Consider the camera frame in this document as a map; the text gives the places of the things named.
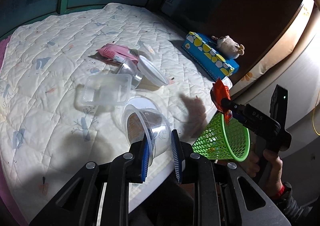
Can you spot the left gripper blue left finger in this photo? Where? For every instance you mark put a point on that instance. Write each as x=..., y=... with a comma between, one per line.
x=145, y=159

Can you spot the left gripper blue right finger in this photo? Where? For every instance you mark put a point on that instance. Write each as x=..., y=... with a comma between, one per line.
x=177, y=154

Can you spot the round cup with printed lid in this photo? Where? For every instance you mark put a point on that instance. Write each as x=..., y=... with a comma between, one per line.
x=140, y=123

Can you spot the orange Ovaltine cake wrapper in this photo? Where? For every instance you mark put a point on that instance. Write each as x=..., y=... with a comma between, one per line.
x=219, y=92

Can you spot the person's right hand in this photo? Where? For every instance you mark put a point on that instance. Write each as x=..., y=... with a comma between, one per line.
x=266, y=171

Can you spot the green plastic mesh basket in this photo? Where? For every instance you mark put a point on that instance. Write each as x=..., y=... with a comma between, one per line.
x=222, y=141

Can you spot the clear round plastic lid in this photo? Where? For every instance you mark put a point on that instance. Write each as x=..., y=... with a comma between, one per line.
x=142, y=98

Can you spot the clear rectangular plastic container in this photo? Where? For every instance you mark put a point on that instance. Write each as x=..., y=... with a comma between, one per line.
x=105, y=90

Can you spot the white round plastic lid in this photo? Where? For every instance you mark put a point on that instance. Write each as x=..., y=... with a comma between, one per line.
x=147, y=68

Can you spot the small plush toy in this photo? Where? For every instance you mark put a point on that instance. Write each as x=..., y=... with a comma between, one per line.
x=228, y=47

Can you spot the clear plastic cup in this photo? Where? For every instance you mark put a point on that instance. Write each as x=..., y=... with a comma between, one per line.
x=129, y=67

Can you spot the cream quilted bed cover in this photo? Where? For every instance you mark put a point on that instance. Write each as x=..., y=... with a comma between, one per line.
x=59, y=108

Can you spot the blue yellow tissue box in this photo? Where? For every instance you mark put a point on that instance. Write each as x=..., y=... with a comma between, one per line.
x=204, y=52

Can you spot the pink snack packet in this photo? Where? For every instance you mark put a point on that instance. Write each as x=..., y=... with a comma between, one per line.
x=118, y=53

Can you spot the cream bed headboard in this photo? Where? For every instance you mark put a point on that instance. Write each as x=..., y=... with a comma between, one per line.
x=299, y=34

